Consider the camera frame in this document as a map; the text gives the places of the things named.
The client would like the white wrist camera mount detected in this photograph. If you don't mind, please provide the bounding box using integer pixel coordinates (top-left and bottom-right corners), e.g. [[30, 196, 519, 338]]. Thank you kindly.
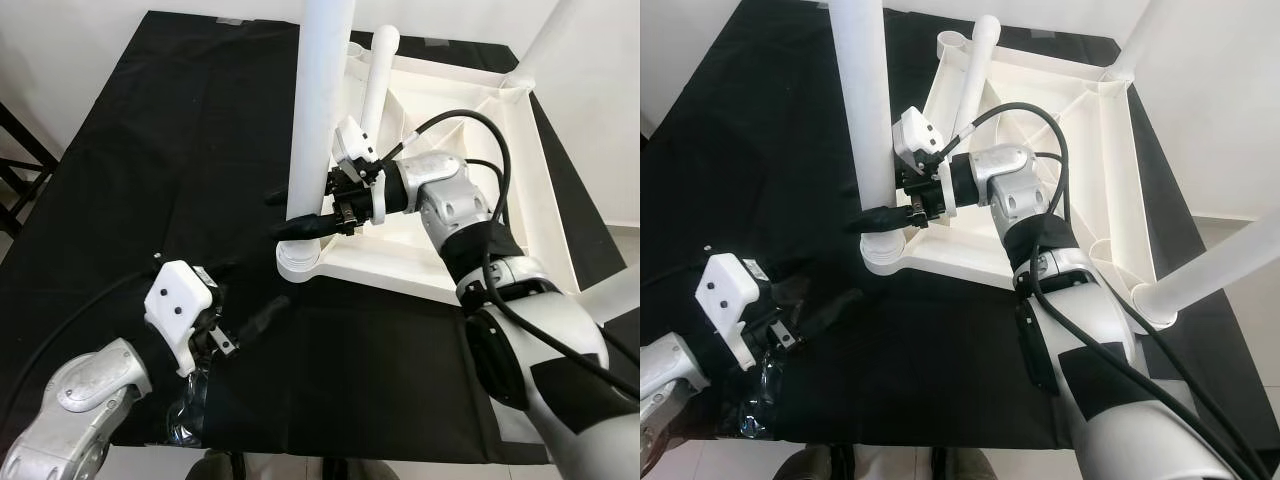
[[892, 106, 957, 217], [332, 117, 391, 227], [143, 260, 217, 379], [697, 253, 772, 367]]

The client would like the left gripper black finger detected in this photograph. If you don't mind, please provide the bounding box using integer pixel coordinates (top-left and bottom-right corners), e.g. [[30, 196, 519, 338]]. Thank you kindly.
[[240, 294, 294, 342], [800, 287, 864, 337]]

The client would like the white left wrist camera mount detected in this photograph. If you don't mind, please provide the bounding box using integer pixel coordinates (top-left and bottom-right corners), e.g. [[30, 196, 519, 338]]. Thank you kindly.
[[697, 253, 772, 367], [143, 260, 217, 379]]

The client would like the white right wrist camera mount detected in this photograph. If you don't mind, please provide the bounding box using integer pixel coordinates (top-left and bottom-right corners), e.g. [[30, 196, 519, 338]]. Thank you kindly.
[[892, 106, 957, 217], [332, 117, 391, 227]]

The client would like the white plastic table leg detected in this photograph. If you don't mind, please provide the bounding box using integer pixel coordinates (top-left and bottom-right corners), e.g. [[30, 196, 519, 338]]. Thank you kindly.
[[508, 0, 603, 93], [1103, 0, 1183, 88], [284, 0, 360, 227], [829, 0, 897, 217], [573, 263, 641, 323], [357, 27, 402, 143], [953, 14, 1002, 143], [1128, 208, 1280, 328]]

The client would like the white plastic children table top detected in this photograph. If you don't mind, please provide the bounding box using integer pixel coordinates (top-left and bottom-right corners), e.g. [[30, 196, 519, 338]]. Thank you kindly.
[[862, 28, 1183, 331], [275, 40, 603, 301]]

